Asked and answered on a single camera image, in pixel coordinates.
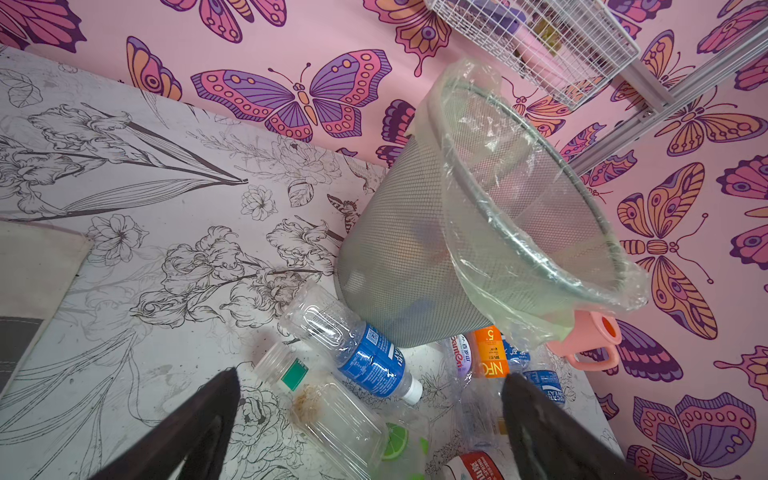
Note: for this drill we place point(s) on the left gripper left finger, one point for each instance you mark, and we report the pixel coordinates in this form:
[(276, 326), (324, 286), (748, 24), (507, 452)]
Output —
[(192, 441)]

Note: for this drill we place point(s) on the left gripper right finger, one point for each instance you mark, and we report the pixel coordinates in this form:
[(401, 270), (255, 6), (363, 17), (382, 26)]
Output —
[(547, 443)]

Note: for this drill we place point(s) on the clear green cap bottle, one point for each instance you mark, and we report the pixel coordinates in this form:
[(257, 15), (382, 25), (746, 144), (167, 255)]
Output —
[(351, 435)]

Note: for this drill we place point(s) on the blue label bottle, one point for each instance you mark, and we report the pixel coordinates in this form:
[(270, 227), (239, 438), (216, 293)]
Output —
[(358, 350), (541, 372)]

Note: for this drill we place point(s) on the grey mesh waste bin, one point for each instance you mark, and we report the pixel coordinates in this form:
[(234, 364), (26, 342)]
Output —
[(480, 222)]

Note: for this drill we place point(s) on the red white label bottle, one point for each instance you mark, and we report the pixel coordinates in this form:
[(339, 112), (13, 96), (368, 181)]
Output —
[(476, 465)]

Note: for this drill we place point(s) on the orange label bottle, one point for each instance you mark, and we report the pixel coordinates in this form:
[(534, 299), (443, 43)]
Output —
[(492, 368)]

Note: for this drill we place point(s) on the pink plastic watering can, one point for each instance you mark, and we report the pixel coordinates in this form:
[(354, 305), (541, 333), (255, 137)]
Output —
[(591, 331)]

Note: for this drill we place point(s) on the purple label clear bottle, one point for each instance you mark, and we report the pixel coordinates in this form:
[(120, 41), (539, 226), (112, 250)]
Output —
[(462, 357)]

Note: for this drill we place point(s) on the lime green label bottle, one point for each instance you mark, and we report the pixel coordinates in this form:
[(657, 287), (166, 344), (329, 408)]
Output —
[(405, 455)]

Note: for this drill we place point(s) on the beige grey work glove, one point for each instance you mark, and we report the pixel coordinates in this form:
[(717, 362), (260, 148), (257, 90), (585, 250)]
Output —
[(38, 266)]

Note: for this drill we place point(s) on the white wire wall basket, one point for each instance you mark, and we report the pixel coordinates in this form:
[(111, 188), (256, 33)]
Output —
[(571, 49)]

